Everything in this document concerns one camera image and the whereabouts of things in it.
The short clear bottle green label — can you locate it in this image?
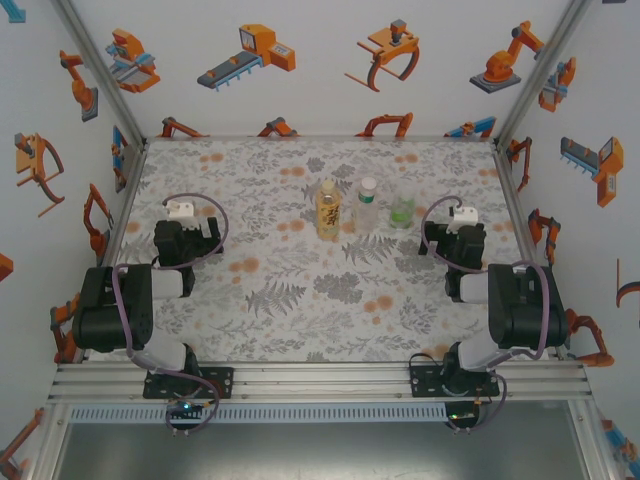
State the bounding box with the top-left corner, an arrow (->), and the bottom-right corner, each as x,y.
389,193 -> 417,231

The clear water bottle green label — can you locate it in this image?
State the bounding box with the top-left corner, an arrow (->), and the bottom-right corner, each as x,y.
353,177 -> 380,235

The yellow tea bottle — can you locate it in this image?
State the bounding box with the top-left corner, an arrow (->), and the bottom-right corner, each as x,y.
315,179 -> 343,242

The floral print tablecloth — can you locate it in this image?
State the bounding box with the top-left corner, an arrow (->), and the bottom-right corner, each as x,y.
82,138 -> 561,364

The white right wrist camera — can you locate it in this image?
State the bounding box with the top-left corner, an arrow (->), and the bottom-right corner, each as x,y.
447,204 -> 479,234

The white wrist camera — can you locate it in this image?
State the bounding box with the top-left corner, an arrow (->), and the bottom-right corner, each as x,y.
163,198 -> 197,231
447,204 -> 479,234

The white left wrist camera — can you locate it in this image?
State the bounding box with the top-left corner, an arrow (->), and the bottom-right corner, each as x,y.
163,198 -> 197,231

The aluminium side rail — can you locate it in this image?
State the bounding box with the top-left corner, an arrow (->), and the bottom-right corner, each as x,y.
79,139 -> 150,362
493,139 -> 569,361

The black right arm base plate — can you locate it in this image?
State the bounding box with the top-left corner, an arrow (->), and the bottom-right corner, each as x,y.
409,362 -> 501,400

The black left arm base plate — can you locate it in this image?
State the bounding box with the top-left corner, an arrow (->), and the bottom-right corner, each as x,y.
143,366 -> 235,400

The short purple cable loop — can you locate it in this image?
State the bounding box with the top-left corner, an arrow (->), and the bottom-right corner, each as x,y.
446,372 -> 509,435
164,387 -> 221,439

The aluminium back rail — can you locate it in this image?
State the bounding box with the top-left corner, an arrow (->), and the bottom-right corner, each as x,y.
143,133 -> 499,144

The aluminium frame post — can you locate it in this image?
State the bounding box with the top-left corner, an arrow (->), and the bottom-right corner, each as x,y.
494,0 -> 596,146
27,399 -> 71,480
52,0 -> 149,146
567,399 -> 621,480

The aluminium front rail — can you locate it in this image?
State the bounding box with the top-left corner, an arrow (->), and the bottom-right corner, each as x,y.
47,360 -> 592,402

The slotted grey cable tray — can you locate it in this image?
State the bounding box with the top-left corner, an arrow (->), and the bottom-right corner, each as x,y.
69,403 -> 447,425

